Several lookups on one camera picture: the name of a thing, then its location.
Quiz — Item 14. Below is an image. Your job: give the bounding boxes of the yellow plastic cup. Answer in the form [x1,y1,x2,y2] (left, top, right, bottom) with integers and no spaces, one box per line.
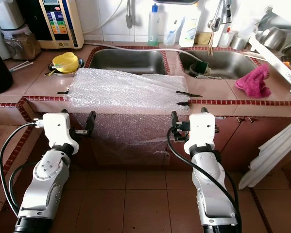
[52,52,79,74]

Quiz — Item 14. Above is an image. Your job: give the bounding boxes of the brown kitchen cabinet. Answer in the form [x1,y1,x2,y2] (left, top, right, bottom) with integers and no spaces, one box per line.
[48,104,291,171]

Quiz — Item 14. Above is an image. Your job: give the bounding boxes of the clear bubble wrap sheet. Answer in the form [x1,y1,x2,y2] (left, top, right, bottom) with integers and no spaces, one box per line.
[66,68,192,168]

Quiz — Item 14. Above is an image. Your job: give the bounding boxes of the shallow steel bowl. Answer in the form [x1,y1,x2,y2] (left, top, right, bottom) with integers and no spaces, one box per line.
[48,58,85,77]

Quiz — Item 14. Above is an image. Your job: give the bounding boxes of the green sponge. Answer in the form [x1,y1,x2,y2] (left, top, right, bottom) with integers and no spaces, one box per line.
[195,61,211,74]

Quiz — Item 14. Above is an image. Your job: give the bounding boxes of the steel sink basin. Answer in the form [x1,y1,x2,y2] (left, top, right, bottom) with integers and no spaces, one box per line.
[178,49,262,80]
[86,48,170,75]

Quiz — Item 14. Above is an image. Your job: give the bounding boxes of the clear plastic cup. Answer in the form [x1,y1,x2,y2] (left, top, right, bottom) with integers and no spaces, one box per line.
[165,19,181,47]

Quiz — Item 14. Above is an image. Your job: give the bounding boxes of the white stick with green end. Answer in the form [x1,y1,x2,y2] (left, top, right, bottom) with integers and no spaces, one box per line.
[12,61,31,69]
[14,63,34,72]

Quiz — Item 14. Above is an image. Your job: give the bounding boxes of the wooden chopsticks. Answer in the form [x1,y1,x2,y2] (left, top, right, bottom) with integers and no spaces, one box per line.
[208,30,215,55]

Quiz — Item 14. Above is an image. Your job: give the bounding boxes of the pink cloth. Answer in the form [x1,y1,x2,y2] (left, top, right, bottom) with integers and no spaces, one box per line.
[234,65,273,99]

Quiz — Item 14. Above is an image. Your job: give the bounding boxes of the white detergent bottle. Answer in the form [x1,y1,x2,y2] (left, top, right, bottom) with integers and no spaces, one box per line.
[178,10,202,48]

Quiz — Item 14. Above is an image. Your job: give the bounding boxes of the white slatted rack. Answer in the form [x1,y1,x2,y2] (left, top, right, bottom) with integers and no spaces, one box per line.
[239,131,291,190]

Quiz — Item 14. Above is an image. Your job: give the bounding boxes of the soap bottle with blue cap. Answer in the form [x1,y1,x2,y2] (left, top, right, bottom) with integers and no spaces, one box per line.
[148,4,167,48]

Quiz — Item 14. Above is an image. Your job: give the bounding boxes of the cream water ionizer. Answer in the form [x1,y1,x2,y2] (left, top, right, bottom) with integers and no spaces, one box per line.
[17,0,84,49]

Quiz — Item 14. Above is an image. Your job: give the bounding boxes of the jar of brown powder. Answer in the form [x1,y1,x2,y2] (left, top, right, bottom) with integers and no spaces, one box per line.
[5,27,41,60]

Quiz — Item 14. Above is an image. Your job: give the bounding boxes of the steel cup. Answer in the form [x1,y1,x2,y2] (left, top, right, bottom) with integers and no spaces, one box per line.
[230,35,249,50]

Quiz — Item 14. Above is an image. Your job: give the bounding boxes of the white dish rack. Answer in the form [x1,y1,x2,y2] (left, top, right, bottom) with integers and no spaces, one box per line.
[248,34,291,94]

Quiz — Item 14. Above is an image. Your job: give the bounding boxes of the dark hanging pan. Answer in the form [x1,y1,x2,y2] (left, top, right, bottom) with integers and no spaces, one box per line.
[153,0,202,5]

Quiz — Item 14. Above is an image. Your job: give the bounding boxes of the steel bowl in rack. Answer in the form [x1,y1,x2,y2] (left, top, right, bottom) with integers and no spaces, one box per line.
[257,27,287,51]

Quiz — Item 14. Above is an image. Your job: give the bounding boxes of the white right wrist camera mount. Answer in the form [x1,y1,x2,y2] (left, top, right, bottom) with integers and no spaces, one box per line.
[183,113,216,155]

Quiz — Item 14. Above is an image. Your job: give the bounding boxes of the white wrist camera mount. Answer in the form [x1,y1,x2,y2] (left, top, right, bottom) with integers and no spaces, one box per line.
[42,113,79,152]
[183,113,216,155]

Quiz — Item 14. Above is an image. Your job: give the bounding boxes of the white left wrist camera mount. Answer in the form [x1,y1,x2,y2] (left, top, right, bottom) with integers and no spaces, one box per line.
[42,113,79,152]

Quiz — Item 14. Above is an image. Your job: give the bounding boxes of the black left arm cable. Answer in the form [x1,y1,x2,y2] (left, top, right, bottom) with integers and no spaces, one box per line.
[0,122,44,221]

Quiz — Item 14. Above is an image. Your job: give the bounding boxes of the cream wall hose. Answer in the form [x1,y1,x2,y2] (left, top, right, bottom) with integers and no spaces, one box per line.
[96,0,126,35]

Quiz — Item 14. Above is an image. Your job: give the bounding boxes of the chrome faucet with handle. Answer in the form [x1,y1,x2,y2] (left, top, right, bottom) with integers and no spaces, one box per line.
[208,0,233,32]

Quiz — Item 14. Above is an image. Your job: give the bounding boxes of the chrome wall faucet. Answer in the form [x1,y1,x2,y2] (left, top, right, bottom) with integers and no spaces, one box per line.
[126,0,136,29]

